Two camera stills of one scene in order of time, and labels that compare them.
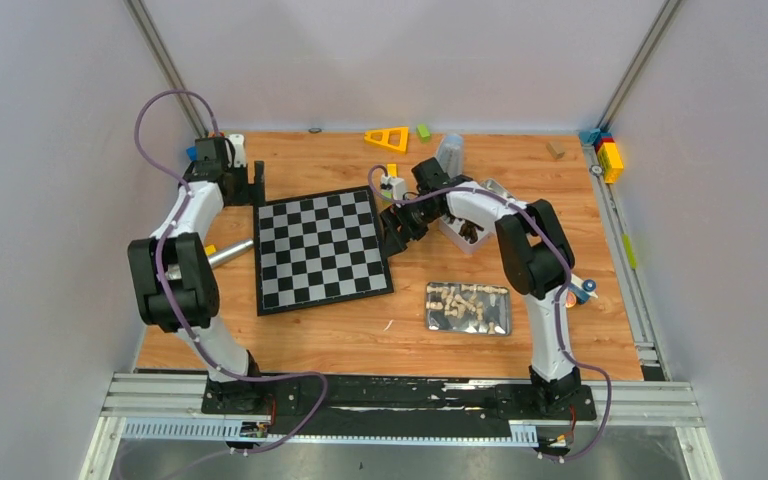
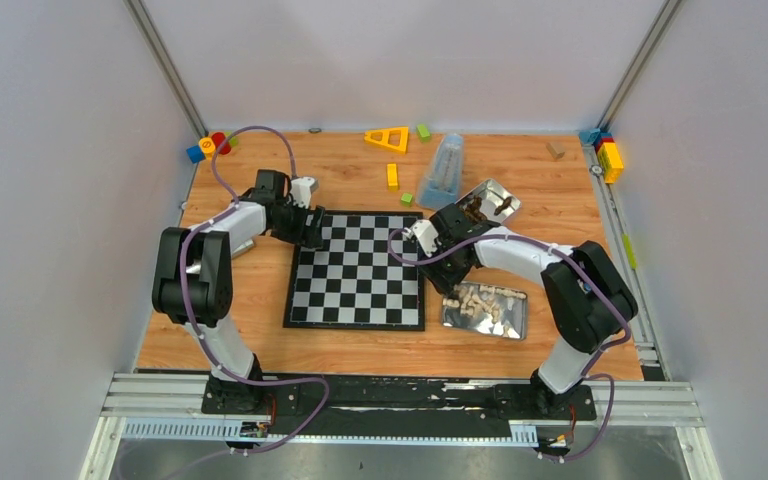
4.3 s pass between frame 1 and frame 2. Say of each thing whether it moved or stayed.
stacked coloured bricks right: stayed
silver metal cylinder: stayed
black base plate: stayed
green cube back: stayed
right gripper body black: moved
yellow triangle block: stayed
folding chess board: moved
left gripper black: moved
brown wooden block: stayed
